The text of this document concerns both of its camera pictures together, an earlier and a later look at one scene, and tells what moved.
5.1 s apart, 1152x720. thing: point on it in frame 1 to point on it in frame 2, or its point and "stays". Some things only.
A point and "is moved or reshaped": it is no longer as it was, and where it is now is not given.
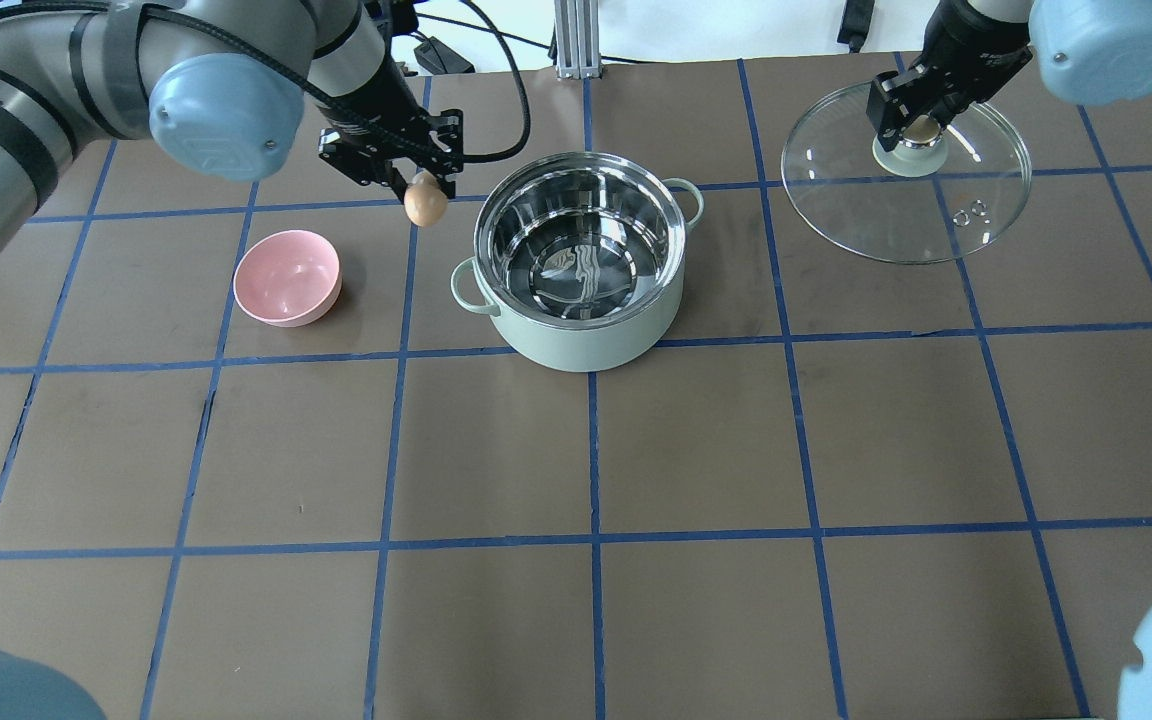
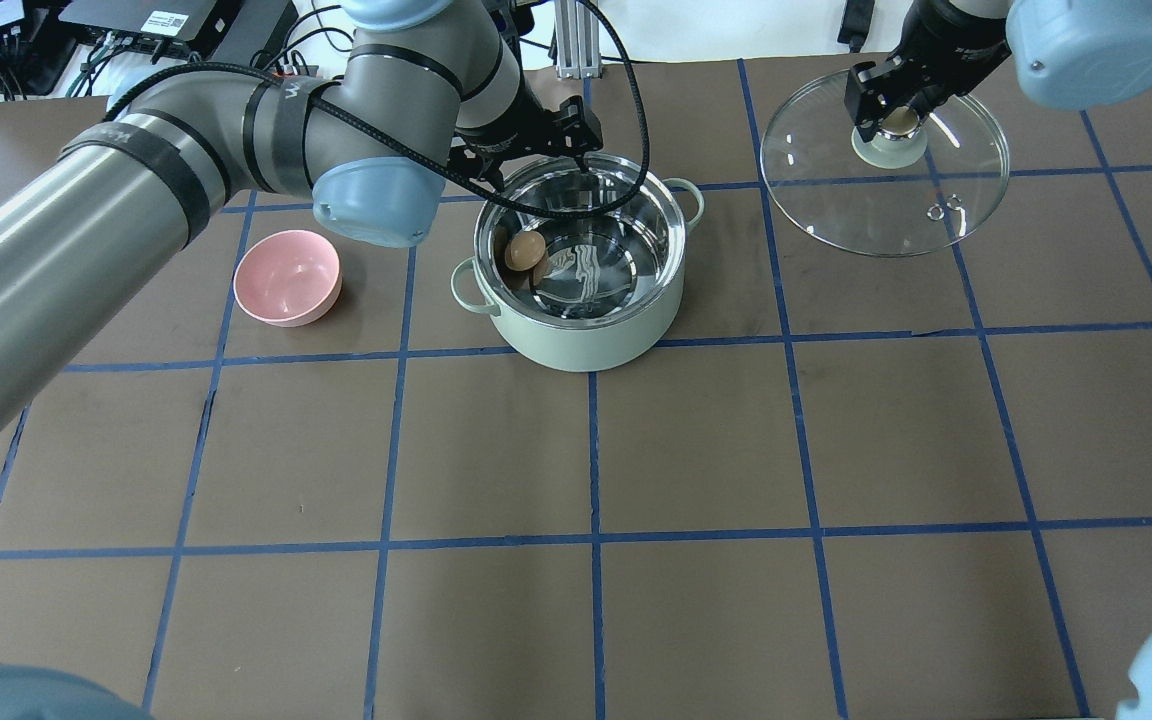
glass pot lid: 925,200 is moved or reshaped
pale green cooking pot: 581,257 stays
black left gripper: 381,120 to 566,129
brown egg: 425,202 is moved or reshaped
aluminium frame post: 577,39 stays
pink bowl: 288,278 stays
